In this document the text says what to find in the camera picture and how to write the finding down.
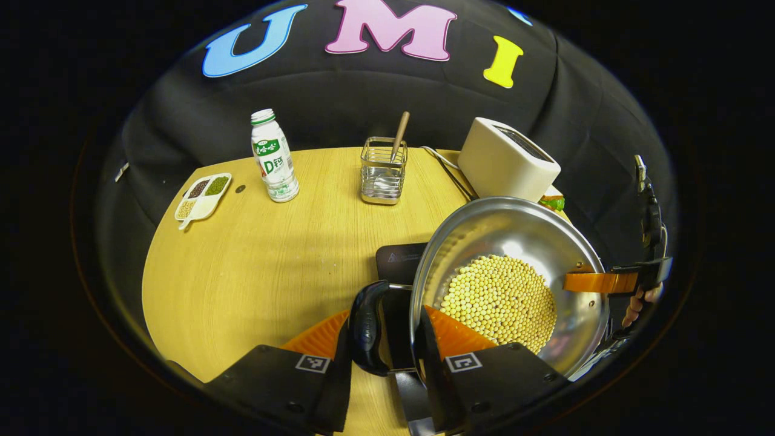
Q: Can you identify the white toaster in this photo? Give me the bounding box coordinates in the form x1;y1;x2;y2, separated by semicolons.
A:
457;117;562;203

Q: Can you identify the toaster power cable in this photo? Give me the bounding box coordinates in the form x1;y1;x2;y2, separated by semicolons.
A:
421;145;479;202

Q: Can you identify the white bottle green label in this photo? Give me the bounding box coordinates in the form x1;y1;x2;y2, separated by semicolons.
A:
251;108;300;203

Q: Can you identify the black backdrop cloth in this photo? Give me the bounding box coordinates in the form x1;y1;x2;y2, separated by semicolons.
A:
97;0;679;364

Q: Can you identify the metal wire utensil holder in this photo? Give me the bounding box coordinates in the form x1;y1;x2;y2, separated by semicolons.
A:
360;137;408;206

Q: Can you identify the black induction cooktop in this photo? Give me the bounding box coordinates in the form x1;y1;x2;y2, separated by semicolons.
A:
375;242;437;436

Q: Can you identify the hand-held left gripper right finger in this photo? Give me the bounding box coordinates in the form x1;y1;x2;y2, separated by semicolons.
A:
414;305;570;434

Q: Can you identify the wooden handled spoon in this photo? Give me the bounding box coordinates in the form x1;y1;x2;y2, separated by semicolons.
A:
387;111;411;164

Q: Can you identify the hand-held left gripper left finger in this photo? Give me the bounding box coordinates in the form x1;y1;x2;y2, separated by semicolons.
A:
167;310;353;434

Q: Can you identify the white divided sample dish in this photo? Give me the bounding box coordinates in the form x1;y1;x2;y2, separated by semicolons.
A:
174;173;233;231

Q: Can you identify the pile of yellow soybeans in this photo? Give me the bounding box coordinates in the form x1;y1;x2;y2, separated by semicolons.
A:
439;254;558;355

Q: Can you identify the stainless steel pot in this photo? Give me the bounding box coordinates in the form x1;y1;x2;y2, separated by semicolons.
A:
348;196;611;379

